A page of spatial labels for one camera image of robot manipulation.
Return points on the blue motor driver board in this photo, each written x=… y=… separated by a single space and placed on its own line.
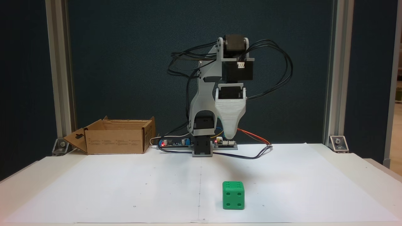
x=227 y=143

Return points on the green die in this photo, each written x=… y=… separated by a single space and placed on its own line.
x=233 y=196

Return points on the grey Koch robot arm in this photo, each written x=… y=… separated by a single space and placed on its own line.
x=201 y=94

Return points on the open cardboard box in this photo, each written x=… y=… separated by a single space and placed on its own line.
x=113 y=141

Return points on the aluminium frame post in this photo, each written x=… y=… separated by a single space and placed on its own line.
x=61 y=62
x=339 y=62

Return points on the aluminium corner bracket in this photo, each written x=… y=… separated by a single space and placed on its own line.
x=338 y=144
x=60 y=147

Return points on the grey circuit board tray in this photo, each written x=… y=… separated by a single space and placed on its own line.
x=176 y=148

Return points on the blue power board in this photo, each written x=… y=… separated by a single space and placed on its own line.
x=176 y=142

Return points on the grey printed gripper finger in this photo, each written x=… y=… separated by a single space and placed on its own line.
x=230 y=116

